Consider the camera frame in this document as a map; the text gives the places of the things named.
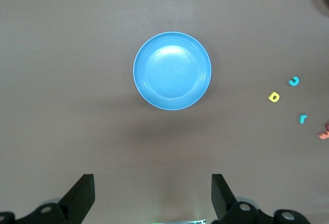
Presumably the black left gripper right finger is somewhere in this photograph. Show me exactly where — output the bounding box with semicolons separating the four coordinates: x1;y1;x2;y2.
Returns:
211;174;312;224

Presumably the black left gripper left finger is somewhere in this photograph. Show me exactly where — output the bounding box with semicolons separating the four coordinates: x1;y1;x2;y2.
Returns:
0;174;96;224

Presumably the yellow letter a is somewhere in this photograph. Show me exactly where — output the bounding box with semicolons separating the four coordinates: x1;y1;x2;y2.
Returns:
267;91;281;103

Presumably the blue plate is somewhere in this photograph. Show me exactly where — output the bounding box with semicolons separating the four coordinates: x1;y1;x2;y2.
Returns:
132;31;212;111

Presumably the brown table cover sheet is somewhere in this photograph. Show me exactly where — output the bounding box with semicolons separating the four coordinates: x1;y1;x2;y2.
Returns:
0;0;329;224

